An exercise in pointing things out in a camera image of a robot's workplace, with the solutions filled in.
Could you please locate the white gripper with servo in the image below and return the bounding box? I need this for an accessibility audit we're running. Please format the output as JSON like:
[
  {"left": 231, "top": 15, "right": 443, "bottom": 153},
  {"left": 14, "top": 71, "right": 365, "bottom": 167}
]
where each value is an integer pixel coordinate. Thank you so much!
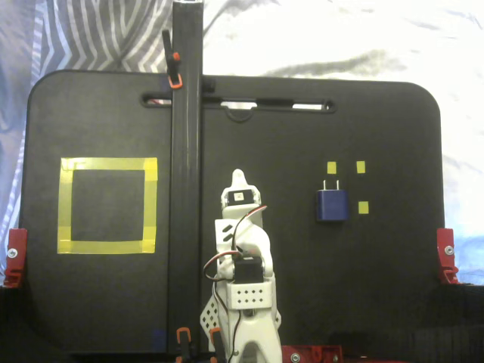
[{"left": 220, "top": 169, "right": 266, "bottom": 220}]

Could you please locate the blue white USB wall charger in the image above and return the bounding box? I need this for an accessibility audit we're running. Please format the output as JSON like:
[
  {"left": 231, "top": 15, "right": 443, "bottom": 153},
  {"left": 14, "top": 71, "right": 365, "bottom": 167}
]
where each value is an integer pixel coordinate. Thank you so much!
[{"left": 315, "top": 178, "right": 349, "bottom": 223}]

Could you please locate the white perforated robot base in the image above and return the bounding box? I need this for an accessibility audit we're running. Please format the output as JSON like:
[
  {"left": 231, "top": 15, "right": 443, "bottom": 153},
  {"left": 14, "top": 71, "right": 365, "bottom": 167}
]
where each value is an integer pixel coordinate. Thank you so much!
[{"left": 199, "top": 294, "right": 284, "bottom": 351}]

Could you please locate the orange black spring clamp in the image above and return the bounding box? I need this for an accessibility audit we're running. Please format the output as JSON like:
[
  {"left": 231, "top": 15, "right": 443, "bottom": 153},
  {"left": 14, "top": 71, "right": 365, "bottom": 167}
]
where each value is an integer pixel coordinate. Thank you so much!
[{"left": 161, "top": 29, "right": 185, "bottom": 91}]

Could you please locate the yellow tape square outline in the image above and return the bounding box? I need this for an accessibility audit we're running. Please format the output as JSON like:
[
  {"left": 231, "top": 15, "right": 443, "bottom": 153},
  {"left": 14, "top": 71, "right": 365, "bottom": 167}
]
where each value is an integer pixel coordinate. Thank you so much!
[{"left": 56, "top": 157, "right": 159, "bottom": 256}]

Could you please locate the small orange black clamp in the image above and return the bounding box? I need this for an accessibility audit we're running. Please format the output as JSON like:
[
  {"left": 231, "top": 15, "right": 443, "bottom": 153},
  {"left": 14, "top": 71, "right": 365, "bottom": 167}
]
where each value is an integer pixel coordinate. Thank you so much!
[
  {"left": 209, "top": 327, "right": 223, "bottom": 363},
  {"left": 175, "top": 327, "right": 193, "bottom": 363}
]

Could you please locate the white grey patterned bedsheet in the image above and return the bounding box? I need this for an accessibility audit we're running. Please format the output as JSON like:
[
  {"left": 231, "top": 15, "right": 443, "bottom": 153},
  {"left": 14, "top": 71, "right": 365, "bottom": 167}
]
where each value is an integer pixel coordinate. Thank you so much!
[{"left": 0, "top": 0, "right": 484, "bottom": 288}]

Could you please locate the red screw clamp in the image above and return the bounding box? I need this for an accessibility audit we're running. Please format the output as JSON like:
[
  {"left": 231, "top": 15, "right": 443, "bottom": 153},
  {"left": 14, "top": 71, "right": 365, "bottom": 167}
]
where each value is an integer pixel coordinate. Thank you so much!
[{"left": 281, "top": 344, "right": 344, "bottom": 363}]

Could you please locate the black curved backdrop board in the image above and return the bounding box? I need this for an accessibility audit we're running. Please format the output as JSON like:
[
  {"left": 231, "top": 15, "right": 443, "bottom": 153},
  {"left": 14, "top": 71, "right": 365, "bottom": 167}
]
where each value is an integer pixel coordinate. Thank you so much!
[{"left": 0, "top": 281, "right": 484, "bottom": 363}]

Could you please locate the red white servo cable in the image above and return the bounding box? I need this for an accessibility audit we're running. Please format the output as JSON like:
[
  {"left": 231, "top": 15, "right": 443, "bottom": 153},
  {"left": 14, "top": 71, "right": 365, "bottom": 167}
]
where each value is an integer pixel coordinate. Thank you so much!
[
  {"left": 203, "top": 252, "right": 237, "bottom": 283},
  {"left": 233, "top": 205, "right": 268, "bottom": 253}
]

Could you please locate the red corner bracket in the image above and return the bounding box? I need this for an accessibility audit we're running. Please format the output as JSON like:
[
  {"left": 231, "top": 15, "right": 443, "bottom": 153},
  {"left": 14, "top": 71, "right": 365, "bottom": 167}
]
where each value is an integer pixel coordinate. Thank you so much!
[
  {"left": 4, "top": 228, "right": 28, "bottom": 289},
  {"left": 436, "top": 228, "right": 461, "bottom": 285}
]

